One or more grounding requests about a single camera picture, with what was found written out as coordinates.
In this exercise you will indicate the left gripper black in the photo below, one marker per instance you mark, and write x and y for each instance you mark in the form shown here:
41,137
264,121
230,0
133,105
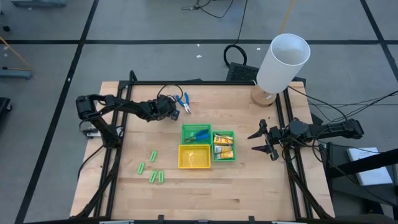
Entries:
164,107

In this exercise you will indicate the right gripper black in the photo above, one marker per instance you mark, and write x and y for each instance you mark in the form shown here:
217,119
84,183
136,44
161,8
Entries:
280,134

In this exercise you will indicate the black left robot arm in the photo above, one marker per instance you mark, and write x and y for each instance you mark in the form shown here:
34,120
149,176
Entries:
130,107

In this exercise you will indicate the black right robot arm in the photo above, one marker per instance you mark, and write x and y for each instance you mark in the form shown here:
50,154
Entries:
335,129

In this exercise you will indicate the small green plastic basket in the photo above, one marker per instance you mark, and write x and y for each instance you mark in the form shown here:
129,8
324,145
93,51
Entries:
234,147

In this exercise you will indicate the large green plastic basket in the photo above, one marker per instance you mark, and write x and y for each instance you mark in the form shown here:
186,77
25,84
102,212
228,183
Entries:
186,128

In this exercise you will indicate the round wooden lamp base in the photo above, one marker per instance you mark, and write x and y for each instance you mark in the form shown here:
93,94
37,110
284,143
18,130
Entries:
261,99

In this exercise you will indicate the yellow plastic basket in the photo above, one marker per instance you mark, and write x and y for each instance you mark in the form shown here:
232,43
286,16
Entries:
194,156

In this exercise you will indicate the black mesh box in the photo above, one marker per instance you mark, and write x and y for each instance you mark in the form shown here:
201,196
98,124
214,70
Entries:
242,73

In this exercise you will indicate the white cylindrical lamp shade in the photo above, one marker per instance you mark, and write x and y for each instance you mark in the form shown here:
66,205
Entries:
280,68

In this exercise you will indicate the black side cart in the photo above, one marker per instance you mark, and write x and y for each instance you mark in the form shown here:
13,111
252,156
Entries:
342,189

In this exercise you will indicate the black diagonal bar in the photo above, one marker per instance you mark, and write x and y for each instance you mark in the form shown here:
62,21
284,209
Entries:
373,160

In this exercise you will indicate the white book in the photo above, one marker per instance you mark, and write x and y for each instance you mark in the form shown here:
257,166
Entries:
374,177

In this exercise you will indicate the grey floor bar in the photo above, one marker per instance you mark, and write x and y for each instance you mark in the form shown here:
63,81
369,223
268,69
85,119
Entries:
38,3
15,74

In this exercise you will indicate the black chair base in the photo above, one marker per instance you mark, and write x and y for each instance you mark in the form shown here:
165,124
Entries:
4,107

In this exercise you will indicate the black aluminium table frame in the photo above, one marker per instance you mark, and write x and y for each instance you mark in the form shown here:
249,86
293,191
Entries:
217,83

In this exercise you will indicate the black frame clamp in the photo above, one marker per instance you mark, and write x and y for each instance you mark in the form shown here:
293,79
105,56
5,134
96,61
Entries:
252,219
160,217

